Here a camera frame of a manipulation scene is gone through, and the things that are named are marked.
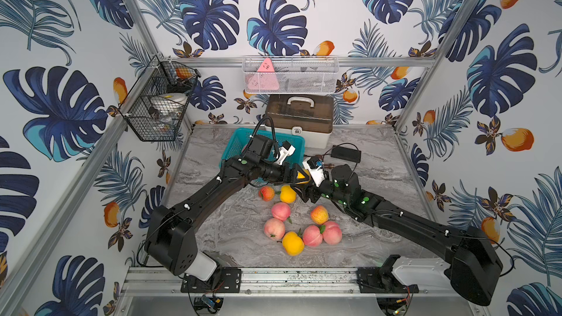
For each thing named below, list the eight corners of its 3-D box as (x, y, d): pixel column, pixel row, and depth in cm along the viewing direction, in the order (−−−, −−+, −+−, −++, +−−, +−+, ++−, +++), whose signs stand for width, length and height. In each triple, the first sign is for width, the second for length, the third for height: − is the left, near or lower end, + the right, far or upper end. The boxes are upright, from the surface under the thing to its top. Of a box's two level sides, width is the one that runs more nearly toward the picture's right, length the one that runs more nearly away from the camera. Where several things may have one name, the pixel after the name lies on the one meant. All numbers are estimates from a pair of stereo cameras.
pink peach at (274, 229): (264, 241, 84) (263, 236, 79) (265, 224, 88) (264, 218, 83) (284, 241, 84) (285, 236, 79) (284, 224, 88) (284, 218, 83)
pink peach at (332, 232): (322, 245, 83) (325, 240, 78) (320, 226, 88) (323, 219, 83) (339, 245, 83) (343, 240, 78) (336, 226, 88) (340, 219, 83)
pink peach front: (303, 247, 82) (304, 243, 78) (302, 230, 86) (303, 224, 82) (320, 247, 82) (323, 243, 78) (319, 230, 86) (321, 224, 82)
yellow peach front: (293, 260, 81) (294, 256, 76) (279, 244, 84) (279, 239, 80) (305, 248, 83) (306, 243, 79) (290, 233, 87) (291, 228, 82)
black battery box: (329, 156, 111) (330, 153, 109) (331, 147, 115) (332, 144, 113) (359, 162, 109) (360, 159, 107) (360, 153, 112) (361, 150, 110)
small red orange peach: (258, 199, 96) (257, 192, 91) (264, 190, 99) (263, 183, 94) (270, 205, 94) (269, 198, 90) (275, 196, 97) (275, 189, 92)
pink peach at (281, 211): (270, 216, 90) (269, 210, 85) (277, 205, 94) (277, 198, 89) (284, 225, 88) (284, 218, 83) (291, 213, 91) (291, 206, 86)
